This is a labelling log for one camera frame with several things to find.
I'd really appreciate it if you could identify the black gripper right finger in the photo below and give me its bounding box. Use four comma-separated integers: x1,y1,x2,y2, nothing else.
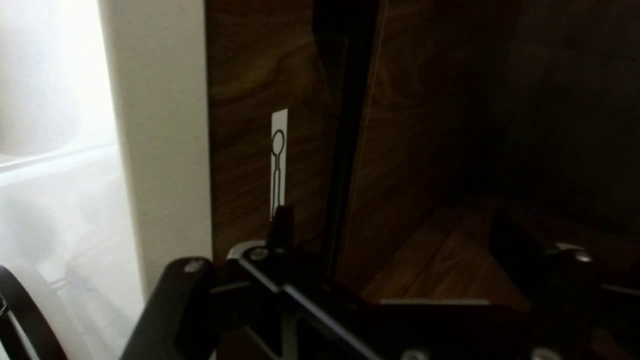
489,210,595,360

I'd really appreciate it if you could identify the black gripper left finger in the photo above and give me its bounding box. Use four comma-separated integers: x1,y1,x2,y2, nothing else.
225,204,297,267

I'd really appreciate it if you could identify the brown wooden cabinet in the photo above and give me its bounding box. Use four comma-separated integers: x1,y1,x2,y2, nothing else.
335,0,640,301

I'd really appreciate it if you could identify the white paper label sticker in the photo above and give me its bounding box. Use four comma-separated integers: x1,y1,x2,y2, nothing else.
269,110,288,213

